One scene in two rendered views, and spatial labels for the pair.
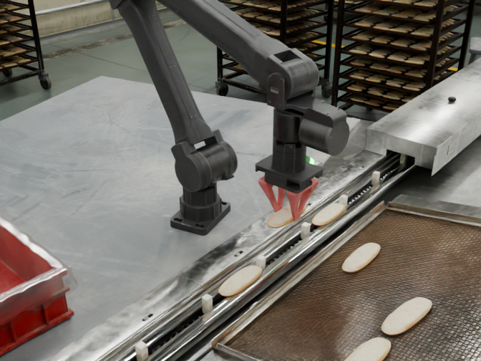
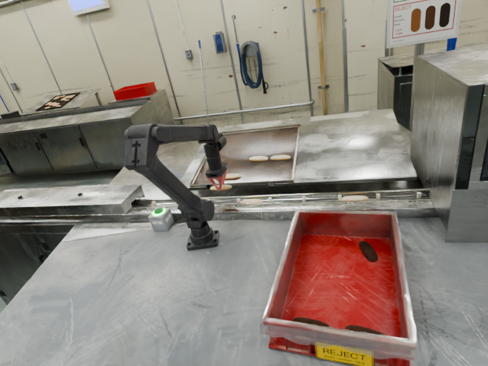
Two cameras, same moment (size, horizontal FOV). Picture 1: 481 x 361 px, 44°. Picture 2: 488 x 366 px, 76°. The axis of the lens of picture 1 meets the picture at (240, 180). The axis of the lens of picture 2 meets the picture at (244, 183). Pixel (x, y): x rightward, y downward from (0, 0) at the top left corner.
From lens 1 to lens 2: 1.65 m
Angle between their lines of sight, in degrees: 94
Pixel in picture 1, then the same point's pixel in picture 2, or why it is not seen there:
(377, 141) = (126, 204)
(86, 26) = not seen: outside the picture
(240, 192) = (171, 242)
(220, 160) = not seen: hidden behind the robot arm
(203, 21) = (187, 132)
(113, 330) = (302, 206)
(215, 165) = not seen: hidden behind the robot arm
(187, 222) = (215, 237)
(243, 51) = (202, 131)
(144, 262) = (251, 237)
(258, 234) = (221, 208)
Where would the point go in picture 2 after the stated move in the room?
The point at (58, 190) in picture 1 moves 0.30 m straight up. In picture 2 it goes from (202, 317) to (172, 233)
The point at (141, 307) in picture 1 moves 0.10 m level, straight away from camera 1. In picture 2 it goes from (286, 208) to (268, 219)
